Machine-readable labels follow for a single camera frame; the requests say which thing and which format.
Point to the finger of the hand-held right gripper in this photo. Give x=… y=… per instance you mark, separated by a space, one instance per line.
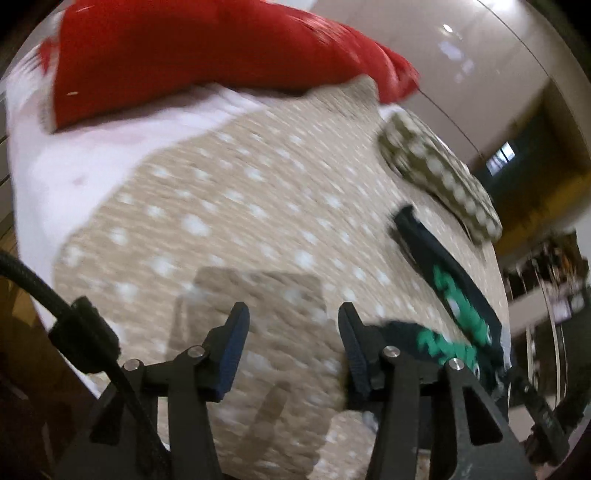
x=538 y=415

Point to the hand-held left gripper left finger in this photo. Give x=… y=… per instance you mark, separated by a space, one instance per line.
x=233 y=353

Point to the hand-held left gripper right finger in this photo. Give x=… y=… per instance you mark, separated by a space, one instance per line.
x=356 y=353

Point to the dark pants with green print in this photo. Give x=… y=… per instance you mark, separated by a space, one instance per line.
x=461 y=295

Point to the cluttered shelf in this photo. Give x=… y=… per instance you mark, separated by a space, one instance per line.
x=554 y=272

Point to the beige white-dotted blanket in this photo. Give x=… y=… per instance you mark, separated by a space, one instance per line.
x=258 y=207

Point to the olive white-dotted pillow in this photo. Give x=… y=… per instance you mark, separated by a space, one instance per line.
x=438 y=175

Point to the window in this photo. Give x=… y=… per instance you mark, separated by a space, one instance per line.
x=501 y=158

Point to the white bed sheet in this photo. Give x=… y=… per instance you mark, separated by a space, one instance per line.
x=69 y=161

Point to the red pillow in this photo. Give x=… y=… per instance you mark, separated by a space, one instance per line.
x=194 y=46

